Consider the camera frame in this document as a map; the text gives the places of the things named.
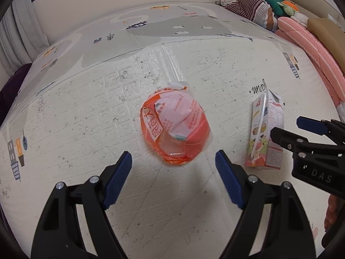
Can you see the striped blanket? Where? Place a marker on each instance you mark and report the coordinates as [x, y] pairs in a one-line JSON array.
[[253, 5]]

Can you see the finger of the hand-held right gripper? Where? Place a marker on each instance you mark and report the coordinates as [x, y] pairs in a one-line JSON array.
[[310, 125], [283, 137]]

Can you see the person's right hand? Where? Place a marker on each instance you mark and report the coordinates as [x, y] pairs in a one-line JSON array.
[[333, 210]]

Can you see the printed play mat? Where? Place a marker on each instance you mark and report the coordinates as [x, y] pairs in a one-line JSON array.
[[80, 113]]

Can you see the grey curtain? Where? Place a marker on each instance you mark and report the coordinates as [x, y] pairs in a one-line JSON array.
[[24, 32]]

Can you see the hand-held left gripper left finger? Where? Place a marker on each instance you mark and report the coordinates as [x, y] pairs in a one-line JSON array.
[[118, 178]]

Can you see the orange plastic bag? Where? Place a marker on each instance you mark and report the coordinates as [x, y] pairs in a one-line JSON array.
[[175, 129]]

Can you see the tan pillow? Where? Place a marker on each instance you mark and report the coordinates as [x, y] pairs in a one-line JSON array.
[[323, 27]]

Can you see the green and orange plush toy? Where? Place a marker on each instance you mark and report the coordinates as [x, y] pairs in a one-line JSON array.
[[289, 8]]

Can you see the beige padded headboard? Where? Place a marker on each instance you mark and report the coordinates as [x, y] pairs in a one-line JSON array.
[[310, 2]]

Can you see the pink striped quilt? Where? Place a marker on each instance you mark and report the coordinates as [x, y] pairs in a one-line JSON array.
[[310, 40]]

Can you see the pink milk carton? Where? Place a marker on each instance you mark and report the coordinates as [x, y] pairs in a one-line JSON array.
[[275, 110]]

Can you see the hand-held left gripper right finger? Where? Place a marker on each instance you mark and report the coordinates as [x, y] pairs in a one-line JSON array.
[[229, 178]]

